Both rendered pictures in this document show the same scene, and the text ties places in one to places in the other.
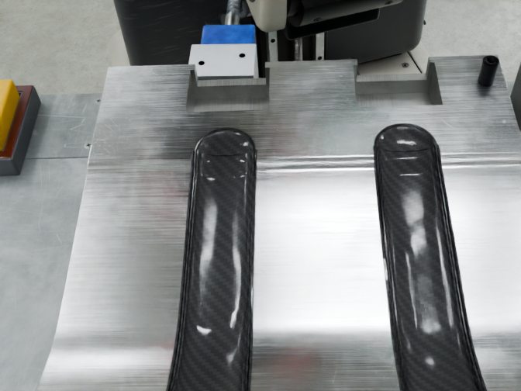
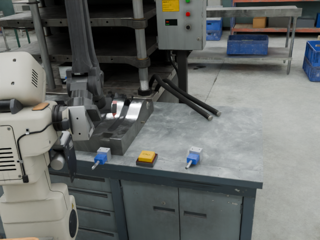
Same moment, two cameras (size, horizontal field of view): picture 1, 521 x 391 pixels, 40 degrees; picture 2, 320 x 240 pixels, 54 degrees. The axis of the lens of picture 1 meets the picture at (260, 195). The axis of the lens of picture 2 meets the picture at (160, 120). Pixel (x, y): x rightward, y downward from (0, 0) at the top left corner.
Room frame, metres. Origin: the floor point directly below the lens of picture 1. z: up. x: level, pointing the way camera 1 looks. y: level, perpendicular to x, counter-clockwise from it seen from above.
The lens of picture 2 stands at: (1.54, 0.54, 1.60)
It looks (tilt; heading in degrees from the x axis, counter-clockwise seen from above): 27 degrees down; 192
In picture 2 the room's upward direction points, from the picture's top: 4 degrees counter-clockwise
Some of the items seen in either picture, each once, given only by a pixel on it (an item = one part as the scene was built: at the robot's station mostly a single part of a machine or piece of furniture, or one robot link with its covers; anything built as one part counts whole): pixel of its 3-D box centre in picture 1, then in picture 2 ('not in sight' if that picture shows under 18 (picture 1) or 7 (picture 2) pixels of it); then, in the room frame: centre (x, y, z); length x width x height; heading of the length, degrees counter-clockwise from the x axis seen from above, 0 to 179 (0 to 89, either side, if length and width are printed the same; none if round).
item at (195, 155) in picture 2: not in sight; (192, 160); (0.41, 0.42, 0.83); 0.13 x 0.05 x 0.05; 164
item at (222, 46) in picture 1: (229, 45); (99, 160); (0.46, 0.01, 0.83); 0.13 x 0.05 x 0.05; 173
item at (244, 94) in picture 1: (231, 105); (106, 138); (0.34, 0.01, 0.87); 0.05 x 0.05 x 0.04; 85
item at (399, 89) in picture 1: (393, 102); not in sight; (0.33, -0.09, 0.87); 0.05 x 0.05 x 0.04; 85
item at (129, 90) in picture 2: not in sight; (93, 77); (-0.81, -0.53, 0.76); 1.30 x 0.84 x 0.07; 85
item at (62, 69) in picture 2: not in sight; (92, 67); (-0.73, -0.49, 0.87); 0.50 x 0.27 x 0.17; 175
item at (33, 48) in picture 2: not in sight; (91, 54); (-0.82, -0.51, 0.96); 1.29 x 0.83 x 0.18; 85
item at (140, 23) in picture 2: not in sight; (86, 23); (-0.82, -0.51, 1.20); 1.29 x 0.83 x 0.19; 85
